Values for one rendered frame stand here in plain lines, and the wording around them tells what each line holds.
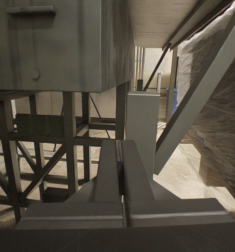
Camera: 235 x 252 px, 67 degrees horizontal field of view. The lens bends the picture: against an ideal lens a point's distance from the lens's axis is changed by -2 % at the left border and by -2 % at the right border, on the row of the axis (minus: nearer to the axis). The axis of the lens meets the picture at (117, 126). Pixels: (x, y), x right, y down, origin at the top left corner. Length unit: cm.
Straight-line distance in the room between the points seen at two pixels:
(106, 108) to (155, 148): 274
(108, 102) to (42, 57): 274
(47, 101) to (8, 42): 305
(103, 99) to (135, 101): 275
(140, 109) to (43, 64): 13
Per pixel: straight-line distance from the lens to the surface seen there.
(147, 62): 321
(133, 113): 23
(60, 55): 23
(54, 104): 325
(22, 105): 356
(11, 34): 26
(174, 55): 295
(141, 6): 75
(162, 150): 25
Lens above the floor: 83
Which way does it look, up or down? 16 degrees down
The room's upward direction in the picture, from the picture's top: 2 degrees clockwise
